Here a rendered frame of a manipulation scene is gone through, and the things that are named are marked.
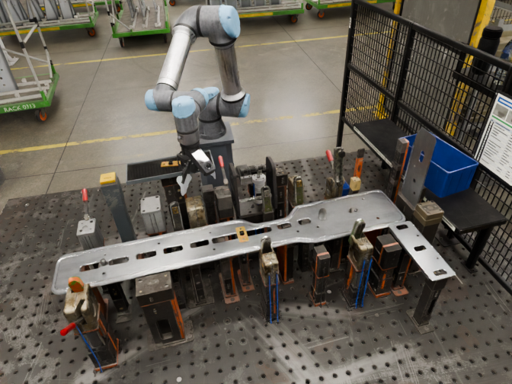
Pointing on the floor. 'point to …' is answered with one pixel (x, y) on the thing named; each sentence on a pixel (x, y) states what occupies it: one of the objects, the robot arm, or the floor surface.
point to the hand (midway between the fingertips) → (200, 188)
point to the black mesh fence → (447, 237)
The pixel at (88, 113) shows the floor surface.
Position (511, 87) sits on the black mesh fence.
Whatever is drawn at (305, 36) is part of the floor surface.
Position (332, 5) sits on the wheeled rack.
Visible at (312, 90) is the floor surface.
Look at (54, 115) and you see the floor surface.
